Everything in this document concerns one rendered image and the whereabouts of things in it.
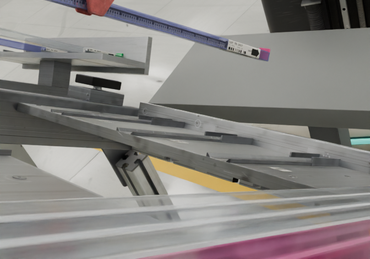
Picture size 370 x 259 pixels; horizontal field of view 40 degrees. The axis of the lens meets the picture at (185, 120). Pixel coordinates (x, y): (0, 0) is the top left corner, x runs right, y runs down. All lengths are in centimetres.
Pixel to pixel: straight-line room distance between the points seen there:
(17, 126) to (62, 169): 144
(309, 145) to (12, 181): 41
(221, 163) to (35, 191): 22
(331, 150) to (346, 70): 36
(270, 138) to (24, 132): 29
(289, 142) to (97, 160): 147
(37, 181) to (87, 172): 175
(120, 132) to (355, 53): 56
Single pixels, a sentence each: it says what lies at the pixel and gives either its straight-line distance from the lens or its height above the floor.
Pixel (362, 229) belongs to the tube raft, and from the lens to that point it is 18.
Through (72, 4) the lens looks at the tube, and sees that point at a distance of 41.
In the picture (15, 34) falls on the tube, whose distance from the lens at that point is 75.
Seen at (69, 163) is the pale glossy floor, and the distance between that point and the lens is 206.
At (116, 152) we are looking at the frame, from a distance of 80.
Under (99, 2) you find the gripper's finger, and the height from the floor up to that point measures 97.
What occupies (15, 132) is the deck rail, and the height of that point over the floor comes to 82.
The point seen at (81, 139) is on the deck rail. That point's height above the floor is 76.
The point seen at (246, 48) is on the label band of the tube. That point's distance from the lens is 57.
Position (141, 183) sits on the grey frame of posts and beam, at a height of 61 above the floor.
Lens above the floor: 110
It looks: 34 degrees down
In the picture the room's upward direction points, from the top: 23 degrees counter-clockwise
